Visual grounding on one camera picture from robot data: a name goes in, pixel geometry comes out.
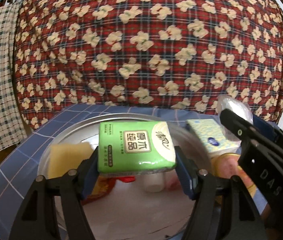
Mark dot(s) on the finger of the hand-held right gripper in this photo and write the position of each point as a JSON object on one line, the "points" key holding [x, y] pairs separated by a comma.
{"points": [[234, 122], [264, 127]]}

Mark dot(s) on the red plaid bear blanket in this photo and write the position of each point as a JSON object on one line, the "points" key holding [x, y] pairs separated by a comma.
{"points": [[144, 55]]}

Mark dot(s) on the round metal tin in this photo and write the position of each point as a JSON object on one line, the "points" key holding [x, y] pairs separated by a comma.
{"points": [[144, 215]]}

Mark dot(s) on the red pink packets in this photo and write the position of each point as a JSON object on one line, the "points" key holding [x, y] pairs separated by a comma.
{"points": [[111, 185]]}

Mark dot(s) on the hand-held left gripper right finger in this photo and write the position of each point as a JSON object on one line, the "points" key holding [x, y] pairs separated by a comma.
{"points": [[185, 177]]}

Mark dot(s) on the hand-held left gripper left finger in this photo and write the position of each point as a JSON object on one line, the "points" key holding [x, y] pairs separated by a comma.
{"points": [[91, 177]]}

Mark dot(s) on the clear plastic bag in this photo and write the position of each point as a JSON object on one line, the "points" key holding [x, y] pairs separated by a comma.
{"points": [[236, 107]]}

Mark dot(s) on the gold round lid container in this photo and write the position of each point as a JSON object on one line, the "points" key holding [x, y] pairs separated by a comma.
{"points": [[226, 166]]}

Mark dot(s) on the yellow floral tissue pack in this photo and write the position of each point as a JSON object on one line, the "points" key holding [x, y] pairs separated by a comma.
{"points": [[206, 135]]}

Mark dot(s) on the yellow sponge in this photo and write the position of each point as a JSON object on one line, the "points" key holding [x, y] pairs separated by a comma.
{"points": [[64, 157]]}

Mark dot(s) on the green tissue pack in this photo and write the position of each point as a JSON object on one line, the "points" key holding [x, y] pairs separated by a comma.
{"points": [[136, 145]]}

